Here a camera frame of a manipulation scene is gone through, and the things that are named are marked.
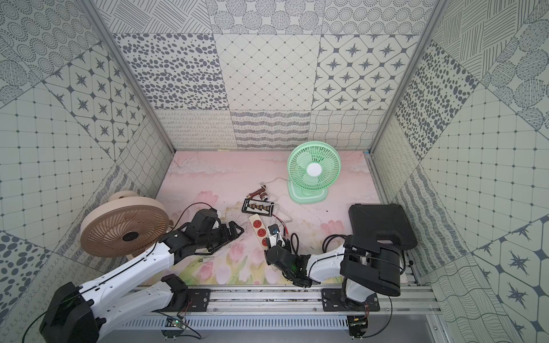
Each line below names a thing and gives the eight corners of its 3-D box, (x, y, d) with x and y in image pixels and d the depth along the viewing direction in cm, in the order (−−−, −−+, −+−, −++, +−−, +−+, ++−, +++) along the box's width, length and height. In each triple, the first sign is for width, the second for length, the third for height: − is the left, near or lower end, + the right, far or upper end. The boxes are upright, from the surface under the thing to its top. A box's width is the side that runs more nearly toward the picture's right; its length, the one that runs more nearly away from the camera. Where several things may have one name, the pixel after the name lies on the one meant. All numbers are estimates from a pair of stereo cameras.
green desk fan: (287, 206, 100) (289, 163, 76) (287, 186, 107) (288, 141, 84) (330, 206, 100) (345, 163, 76) (326, 187, 108) (339, 141, 84)
